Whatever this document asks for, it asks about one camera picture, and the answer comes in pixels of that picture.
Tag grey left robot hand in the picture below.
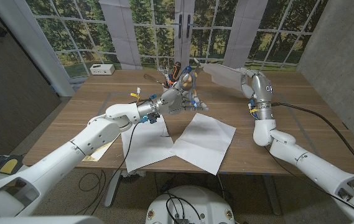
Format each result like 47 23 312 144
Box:
156 73 210 115

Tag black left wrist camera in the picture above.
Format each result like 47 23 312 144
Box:
147 112 161 124

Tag thin black left wrist cable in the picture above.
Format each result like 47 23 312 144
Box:
91 123 139 216

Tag yellow handled scissors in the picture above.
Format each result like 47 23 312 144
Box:
181 61 205 103

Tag white power strip box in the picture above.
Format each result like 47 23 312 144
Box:
89 63 116 76

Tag gold foil sheet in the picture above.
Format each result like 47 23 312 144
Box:
82 136 120 162

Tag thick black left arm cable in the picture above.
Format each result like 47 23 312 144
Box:
129 98 152 105

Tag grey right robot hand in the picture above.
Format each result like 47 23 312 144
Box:
240 67 274 108

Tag clear amber handled screwdriver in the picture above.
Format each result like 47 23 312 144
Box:
144 73 165 86

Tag white table leg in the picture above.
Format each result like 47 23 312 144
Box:
104 169 122 208

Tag silver metal wrench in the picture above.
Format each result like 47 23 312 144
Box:
157 66 170 82

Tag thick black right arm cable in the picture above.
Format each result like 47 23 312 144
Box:
271 102 354 178

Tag white mug with tools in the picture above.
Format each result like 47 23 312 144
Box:
167 61 182 85

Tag large white paper sheet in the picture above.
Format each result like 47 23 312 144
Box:
170 112 237 176

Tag grey table leg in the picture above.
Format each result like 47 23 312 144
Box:
262 174 282 216

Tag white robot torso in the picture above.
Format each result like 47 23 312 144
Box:
145 185 236 224

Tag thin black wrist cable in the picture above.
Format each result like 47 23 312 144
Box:
263 145 354 217
91 123 139 216

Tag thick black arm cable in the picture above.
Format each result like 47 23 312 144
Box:
129 98 152 105
271 102 354 178

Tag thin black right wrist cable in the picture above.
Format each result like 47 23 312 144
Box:
263 145 354 217

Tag printed window forest backdrop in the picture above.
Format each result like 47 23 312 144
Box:
24 0 330 78

